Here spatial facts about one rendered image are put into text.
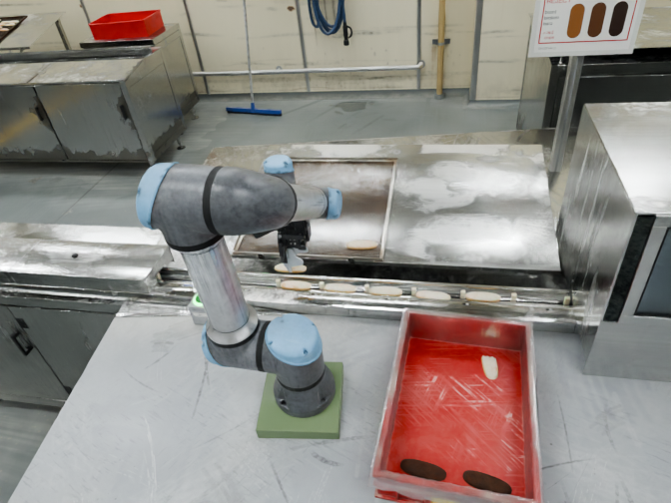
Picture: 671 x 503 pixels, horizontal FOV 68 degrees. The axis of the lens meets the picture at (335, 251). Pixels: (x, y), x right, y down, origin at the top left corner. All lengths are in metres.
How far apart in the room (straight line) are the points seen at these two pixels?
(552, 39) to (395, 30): 3.13
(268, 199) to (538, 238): 1.03
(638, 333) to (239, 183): 0.94
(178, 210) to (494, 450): 0.84
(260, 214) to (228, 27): 4.60
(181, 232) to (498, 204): 1.15
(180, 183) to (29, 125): 3.89
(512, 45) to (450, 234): 3.24
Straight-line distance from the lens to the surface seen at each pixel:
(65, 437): 1.48
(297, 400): 1.20
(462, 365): 1.36
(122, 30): 4.89
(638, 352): 1.37
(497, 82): 4.80
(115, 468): 1.36
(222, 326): 1.08
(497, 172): 1.86
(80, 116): 4.35
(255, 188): 0.81
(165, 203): 0.85
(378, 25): 4.98
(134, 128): 4.14
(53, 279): 1.87
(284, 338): 1.09
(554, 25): 1.95
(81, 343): 2.08
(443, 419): 1.26
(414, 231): 1.64
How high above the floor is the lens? 1.88
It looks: 38 degrees down
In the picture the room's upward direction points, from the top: 7 degrees counter-clockwise
